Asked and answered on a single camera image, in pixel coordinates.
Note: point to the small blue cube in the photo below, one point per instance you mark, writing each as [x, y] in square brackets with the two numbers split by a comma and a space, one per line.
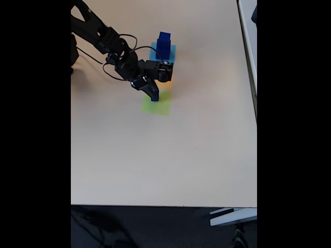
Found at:
[155, 98]

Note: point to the green paper square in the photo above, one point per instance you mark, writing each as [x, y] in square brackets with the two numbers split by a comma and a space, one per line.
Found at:
[156, 108]

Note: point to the blue paper square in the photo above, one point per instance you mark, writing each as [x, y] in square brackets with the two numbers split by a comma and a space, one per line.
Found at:
[173, 53]

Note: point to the large blue cube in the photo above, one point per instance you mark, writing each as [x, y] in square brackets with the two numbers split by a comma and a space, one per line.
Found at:
[163, 54]

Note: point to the medium blue cube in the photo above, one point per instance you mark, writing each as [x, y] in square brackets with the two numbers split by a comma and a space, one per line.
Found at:
[164, 37]

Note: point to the white side table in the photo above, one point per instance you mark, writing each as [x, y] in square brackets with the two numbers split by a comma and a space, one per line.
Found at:
[249, 51]

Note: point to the dark blue object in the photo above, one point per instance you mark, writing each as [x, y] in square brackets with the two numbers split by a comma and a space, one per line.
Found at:
[254, 14]

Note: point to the white table foot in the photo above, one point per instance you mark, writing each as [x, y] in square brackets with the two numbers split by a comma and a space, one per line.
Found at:
[232, 218]

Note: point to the black stand leg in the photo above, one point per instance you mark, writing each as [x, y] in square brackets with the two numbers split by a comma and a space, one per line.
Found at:
[239, 237]

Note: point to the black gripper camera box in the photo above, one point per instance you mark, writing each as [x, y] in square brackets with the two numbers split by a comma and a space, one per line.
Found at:
[138, 82]

